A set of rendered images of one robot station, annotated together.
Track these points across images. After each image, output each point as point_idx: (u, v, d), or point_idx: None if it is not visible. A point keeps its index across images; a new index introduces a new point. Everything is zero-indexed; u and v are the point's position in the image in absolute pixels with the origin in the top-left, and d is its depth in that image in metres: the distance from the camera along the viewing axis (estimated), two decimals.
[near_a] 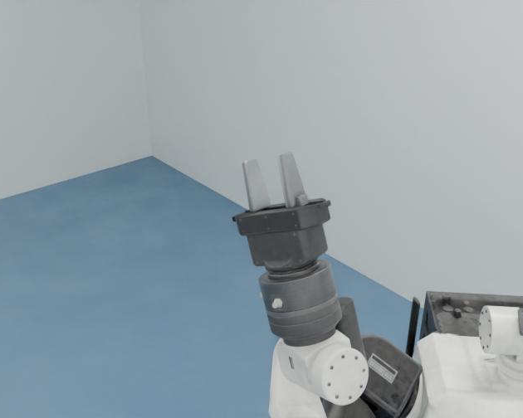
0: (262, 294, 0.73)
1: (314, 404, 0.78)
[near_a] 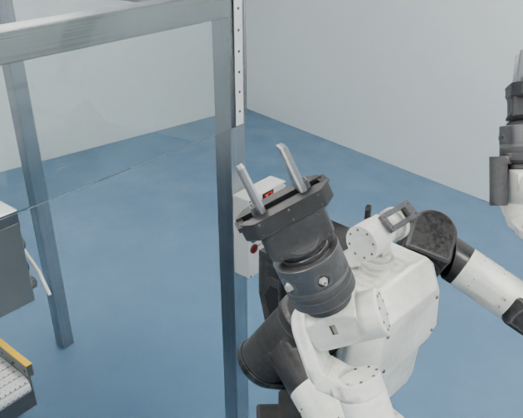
0: (300, 283, 0.75)
1: (334, 361, 0.86)
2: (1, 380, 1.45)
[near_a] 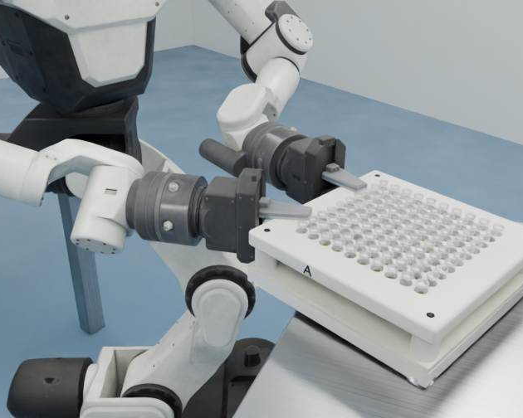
0: (175, 203, 0.72)
1: (68, 172, 0.80)
2: None
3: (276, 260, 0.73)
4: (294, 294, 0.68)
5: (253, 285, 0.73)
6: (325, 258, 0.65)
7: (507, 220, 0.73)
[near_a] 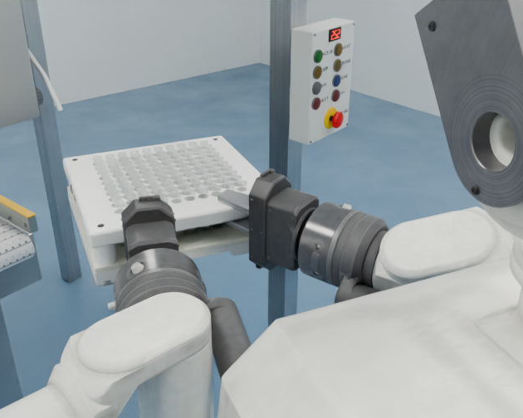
0: None
1: None
2: None
3: None
4: None
5: None
6: (244, 170, 0.85)
7: (67, 171, 0.85)
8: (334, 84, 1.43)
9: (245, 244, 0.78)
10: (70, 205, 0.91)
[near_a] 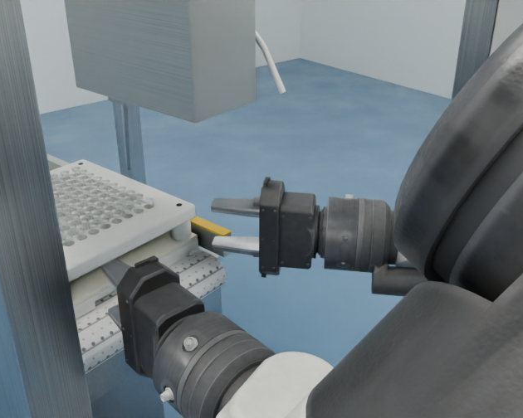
0: None
1: None
2: (176, 261, 0.82)
3: (172, 237, 0.82)
4: None
5: None
6: (135, 187, 0.85)
7: None
8: None
9: (167, 258, 0.79)
10: None
